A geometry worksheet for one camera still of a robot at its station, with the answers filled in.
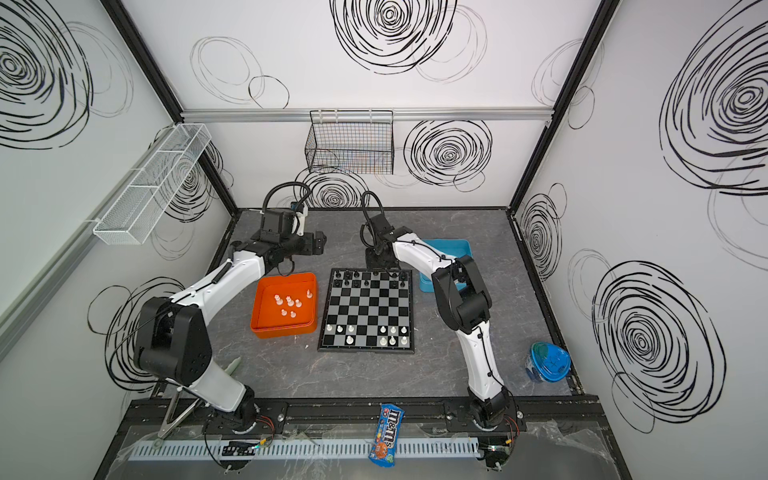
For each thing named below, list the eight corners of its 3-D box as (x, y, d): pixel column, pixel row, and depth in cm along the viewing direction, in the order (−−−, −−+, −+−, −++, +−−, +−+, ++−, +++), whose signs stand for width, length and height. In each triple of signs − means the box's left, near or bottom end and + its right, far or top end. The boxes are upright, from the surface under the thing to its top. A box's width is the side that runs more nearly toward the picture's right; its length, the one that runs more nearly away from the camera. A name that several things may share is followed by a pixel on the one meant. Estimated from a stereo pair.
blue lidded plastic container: (525, 389, 80) (541, 378, 72) (516, 356, 86) (530, 342, 77) (558, 389, 80) (578, 378, 72) (547, 356, 86) (564, 342, 77)
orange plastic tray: (248, 337, 89) (242, 331, 86) (265, 281, 102) (261, 274, 98) (315, 337, 89) (312, 331, 86) (324, 281, 102) (321, 274, 98)
